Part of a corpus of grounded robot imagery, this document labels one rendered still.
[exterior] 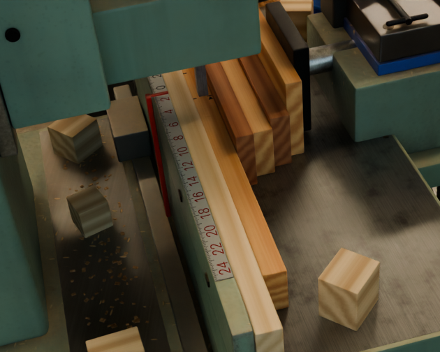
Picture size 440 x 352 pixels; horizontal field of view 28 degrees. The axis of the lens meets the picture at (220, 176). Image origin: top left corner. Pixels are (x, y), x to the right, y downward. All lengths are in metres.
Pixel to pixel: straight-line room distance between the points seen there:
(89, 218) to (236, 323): 0.33
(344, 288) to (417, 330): 0.07
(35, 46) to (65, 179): 0.33
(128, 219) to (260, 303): 0.33
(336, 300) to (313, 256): 0.07
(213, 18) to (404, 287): 0.26
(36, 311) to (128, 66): 0.23
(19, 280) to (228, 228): 0.20
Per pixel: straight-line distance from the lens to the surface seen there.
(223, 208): 0.67
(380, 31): 0.78
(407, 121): 0.82
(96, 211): 0.88
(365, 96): 0.78
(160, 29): 0.72
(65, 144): 0.98
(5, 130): 0.70
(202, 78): 0.79
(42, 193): 0.96
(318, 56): 0.82
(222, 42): 0.74
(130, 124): 0.95
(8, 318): 0.79
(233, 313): 0.59
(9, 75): 0.68
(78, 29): 0.67
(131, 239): 0.88
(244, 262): 0.63
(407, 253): 0.71
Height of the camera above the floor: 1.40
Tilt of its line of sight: 40 degrees down
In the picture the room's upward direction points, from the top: 7 degrees counter-clockwise
